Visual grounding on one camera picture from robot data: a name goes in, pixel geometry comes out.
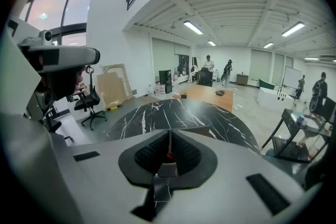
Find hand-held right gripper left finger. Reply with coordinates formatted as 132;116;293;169
68;128;172;224

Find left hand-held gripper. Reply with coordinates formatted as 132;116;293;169
0;17;88;224

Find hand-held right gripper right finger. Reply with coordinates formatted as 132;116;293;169
156;129;323;224

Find black office chair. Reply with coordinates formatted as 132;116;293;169
197;67;214;88
70;65;109;131

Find black side table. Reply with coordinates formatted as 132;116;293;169
261;108;332;164

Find black marble round table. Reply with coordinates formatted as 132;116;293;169
106;98;261;211

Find person's head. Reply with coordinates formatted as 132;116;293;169
74;66;88;90

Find cardboard panels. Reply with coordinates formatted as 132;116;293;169
96;62;135;111

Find wooden rectangular table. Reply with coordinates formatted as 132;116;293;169
171;85;235;114

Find cluster of water bottles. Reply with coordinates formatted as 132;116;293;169
146;83;166;95

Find black cabinet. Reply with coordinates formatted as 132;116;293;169
158;69;174;94

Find whiteboard on stand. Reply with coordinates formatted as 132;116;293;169
277;66;302;95

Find large window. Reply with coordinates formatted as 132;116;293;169
18;0;95;47

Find grey head-worn camera rig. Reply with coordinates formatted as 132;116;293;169
17;29;101;73

